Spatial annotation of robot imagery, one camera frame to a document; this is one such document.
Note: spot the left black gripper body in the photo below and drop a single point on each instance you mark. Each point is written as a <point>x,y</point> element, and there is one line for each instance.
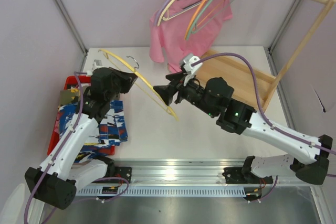
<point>119,81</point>

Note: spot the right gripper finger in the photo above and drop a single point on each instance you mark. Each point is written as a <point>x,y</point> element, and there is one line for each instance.
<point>166,93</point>
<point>177,77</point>

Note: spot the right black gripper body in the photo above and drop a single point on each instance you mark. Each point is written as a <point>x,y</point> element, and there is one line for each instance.
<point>178,91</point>

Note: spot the cream hanger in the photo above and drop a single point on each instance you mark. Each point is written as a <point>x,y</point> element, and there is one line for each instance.
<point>184,18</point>
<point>149,90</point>

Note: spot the green yellow camouflage trousers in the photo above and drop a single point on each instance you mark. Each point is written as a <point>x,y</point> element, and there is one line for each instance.
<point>69,96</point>

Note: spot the blue red white shorts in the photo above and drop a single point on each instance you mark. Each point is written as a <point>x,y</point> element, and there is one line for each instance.
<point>110,132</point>

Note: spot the mint green hanger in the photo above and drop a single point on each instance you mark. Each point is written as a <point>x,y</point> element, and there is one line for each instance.
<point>210,10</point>

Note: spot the orange hanger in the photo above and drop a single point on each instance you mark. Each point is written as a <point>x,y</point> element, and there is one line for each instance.
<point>199,6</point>

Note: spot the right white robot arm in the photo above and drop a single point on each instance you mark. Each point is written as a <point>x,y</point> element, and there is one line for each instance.
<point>306,157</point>

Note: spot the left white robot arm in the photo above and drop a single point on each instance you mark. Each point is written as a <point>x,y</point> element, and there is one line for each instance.
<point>54,182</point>

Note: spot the pink t-shirt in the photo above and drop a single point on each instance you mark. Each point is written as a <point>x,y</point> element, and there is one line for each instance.
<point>168,44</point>

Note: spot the wooden clothes rack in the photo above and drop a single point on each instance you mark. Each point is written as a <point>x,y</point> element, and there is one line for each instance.
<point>237,74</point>

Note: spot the red plastic bin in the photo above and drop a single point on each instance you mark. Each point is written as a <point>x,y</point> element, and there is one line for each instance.
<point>70,83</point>

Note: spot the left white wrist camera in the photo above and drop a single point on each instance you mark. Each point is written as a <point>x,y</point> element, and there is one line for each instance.
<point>97,64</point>

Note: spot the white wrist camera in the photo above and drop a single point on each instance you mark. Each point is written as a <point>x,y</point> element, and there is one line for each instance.
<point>190,65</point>
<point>97,64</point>

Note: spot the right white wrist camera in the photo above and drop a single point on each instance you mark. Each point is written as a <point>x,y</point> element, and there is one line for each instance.
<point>190,65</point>

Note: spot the aluminium mounting rail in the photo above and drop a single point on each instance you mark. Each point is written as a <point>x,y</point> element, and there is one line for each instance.
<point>152,172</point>

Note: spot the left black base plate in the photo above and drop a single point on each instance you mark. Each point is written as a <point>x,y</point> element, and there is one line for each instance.
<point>124,172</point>

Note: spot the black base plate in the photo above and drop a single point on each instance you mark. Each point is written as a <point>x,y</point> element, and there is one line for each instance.
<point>241,175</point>
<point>124,172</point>

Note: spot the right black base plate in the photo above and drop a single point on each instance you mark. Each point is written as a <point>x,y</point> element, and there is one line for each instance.
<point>241,175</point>

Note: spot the white slotted cable duct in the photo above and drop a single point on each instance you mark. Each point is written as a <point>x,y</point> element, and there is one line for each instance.
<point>162,191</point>

